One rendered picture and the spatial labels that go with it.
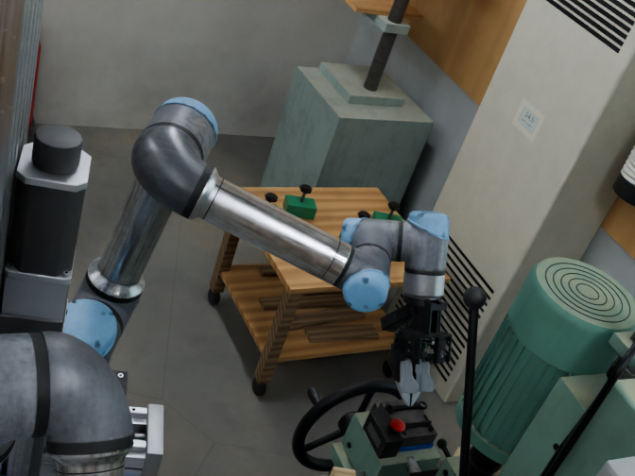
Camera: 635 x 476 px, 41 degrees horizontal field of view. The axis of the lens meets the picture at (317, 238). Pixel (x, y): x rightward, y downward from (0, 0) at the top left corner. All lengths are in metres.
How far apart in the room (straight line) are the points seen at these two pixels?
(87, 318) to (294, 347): 1.50
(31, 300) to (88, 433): 0.30
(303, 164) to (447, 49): 0.81
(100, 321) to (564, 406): 0.84
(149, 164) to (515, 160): 1.82
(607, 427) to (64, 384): 0.67
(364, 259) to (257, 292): 1.82
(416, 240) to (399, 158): 2.22
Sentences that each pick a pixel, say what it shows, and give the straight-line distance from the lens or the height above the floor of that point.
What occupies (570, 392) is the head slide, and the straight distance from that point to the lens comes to 1.27.
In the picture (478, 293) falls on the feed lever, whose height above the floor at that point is 1.46.
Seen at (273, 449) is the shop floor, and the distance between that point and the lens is 2.92.
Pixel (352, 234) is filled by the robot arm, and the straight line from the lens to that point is 1.51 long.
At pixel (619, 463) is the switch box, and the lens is 1.10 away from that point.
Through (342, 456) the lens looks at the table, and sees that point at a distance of 1.77.
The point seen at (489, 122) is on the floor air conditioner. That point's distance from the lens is 3.11.
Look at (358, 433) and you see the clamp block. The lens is 1.73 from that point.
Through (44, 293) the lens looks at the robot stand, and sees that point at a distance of 1.21.
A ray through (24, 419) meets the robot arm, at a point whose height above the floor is 1.41.
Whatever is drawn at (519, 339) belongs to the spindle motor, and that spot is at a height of 1.42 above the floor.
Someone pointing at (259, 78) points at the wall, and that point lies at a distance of 4.44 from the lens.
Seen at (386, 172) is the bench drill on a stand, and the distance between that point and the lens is 3.73.
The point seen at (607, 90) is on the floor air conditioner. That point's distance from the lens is 2.72.
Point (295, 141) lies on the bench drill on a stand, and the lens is 3.75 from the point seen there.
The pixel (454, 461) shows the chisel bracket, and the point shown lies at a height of 1.07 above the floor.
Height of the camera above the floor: 2.13
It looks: 33 degrees down
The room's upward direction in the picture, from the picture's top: 20 degrees clockwise
